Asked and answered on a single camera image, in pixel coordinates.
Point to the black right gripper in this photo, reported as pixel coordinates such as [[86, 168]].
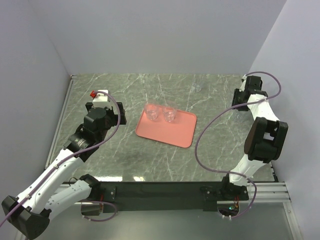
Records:
[[236, 93]]

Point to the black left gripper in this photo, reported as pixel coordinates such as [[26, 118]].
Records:
[[114, 116]]

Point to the clear glass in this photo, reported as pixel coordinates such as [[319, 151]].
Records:
[[169, 111], [196, 86], [152, 109], [237, 117]]

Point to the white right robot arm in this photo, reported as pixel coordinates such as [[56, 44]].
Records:
[[264, 141]]

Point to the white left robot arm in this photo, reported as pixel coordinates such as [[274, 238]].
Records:
[[32, 210]]

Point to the pink plastic tray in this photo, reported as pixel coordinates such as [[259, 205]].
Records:
[[179, 132]]

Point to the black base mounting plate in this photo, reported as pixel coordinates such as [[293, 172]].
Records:
[[162, 196]]

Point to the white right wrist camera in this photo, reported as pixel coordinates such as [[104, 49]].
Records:
[[243, 85]]

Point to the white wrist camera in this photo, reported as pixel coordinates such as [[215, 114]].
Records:
[[243, 85], [100, 100]]

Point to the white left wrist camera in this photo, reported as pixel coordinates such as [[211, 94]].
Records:
[[100, 100]]

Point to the left aluminium rail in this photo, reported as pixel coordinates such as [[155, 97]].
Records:
[[59, 124]]

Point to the front aluminium rail frame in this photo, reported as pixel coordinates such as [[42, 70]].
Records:
[[262, 192]]

